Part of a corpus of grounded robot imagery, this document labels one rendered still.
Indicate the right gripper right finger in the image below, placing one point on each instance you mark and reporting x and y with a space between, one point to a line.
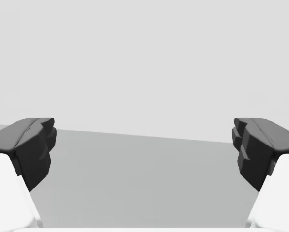
258 154

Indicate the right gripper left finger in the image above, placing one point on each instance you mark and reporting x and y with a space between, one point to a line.
30 154

